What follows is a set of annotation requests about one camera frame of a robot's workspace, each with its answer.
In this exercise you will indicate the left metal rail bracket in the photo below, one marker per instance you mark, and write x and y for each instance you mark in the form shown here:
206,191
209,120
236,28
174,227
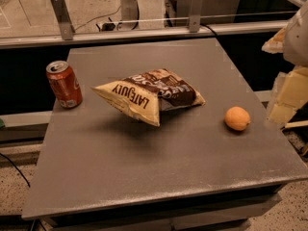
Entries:
62,15

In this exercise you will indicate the right metal rail bracket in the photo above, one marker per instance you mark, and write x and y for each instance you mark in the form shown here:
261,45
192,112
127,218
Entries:
194,15

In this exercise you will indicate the brown and cream chip bag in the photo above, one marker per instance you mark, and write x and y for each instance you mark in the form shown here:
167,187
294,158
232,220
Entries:
143,96

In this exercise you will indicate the red soda can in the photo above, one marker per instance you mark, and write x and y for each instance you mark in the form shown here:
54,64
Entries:
64,84

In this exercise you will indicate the metal rail bracket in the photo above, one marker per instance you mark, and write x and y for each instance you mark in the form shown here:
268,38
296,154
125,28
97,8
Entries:
62,15
194,15

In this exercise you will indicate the grey table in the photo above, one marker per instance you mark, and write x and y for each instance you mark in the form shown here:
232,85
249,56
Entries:
101,169

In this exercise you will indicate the orange fruit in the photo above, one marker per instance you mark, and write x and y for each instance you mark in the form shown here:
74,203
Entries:
237,118

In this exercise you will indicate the metal guard rail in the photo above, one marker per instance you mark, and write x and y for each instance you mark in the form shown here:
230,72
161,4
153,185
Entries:
156,34

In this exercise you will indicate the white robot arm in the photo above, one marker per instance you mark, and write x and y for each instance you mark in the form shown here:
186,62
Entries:
290,91

